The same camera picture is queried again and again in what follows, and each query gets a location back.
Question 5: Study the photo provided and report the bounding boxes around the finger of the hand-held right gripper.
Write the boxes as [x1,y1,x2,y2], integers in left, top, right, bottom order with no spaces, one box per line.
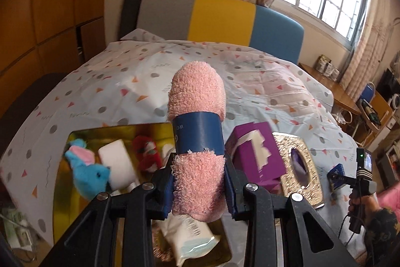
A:
[329,173,357,192]

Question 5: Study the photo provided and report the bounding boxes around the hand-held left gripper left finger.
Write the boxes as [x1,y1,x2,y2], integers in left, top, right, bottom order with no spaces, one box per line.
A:
[40,154,176,267]

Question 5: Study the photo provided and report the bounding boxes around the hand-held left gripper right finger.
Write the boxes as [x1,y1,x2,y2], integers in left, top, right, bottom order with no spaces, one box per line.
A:
[223,157,360,267]

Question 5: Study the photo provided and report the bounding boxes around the blue tissue pack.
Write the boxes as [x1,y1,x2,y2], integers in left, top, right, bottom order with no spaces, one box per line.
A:
[327,163,356,192]

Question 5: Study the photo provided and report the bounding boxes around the small red doll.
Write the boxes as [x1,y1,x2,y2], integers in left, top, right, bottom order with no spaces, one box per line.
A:
[131,135,163,173]

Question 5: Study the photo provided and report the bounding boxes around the white wet wipes pack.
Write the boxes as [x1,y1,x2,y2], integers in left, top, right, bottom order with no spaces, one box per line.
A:
[154,215,222,266]

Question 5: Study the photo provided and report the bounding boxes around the white sponge block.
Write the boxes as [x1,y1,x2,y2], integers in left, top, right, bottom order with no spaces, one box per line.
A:
[98,138,141,190]

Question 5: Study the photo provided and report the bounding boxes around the blue plush toy pink ears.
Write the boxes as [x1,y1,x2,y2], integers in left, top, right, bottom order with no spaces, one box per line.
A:
[64,139,112,200]

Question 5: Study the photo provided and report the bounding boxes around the gold rectangular tin box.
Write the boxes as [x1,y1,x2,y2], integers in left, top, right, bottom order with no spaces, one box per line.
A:
[51,121,234,267]

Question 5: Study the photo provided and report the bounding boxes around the pink towel roll blue band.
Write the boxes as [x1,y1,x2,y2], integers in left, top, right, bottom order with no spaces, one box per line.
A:
[167,60,227,222]

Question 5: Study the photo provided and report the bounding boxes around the person's right forearm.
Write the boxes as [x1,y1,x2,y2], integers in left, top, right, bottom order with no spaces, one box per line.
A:
[364,207,400,267]

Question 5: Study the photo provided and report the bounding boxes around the person's right hand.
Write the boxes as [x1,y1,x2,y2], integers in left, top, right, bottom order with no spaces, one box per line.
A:
[348,190,381,224]

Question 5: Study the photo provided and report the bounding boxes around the pink blanket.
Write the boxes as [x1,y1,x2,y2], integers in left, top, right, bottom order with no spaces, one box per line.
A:
[376,187,400,212]

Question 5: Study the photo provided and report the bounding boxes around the ornate gold tissue box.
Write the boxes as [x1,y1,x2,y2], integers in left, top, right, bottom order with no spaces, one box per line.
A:
[270,132,324,211]

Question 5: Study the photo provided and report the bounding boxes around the purple carton box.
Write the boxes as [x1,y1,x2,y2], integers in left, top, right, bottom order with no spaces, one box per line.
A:
[225,121,288,193]

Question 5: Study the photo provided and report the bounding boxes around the dark hand tool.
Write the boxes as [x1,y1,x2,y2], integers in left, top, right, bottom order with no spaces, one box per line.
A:
[359,98,384,127]

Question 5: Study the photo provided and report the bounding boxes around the wooden desk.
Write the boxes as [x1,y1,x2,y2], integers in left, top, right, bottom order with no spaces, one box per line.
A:
[298,63,362,116]

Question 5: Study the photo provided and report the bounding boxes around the black screen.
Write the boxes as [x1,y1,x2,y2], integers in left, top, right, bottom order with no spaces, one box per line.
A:
[376,68,400,99]

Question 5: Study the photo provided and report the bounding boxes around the green white bag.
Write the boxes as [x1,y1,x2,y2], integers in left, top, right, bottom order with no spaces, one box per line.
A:
[0,207,36,252]

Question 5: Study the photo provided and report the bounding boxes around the grey yellow blue headboard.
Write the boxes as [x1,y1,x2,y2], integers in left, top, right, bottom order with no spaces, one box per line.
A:
[136,0,306,66]

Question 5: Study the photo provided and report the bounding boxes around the wooden wardrobe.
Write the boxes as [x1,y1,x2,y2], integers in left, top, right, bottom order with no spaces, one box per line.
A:
[0,0,112,119]

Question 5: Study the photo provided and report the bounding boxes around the black cable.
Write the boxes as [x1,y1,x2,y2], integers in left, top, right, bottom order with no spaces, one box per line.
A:
[338,213,361,240]

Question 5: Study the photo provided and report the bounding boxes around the white ring light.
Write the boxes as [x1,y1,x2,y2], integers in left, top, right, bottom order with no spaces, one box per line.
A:
[387,96,400,113]

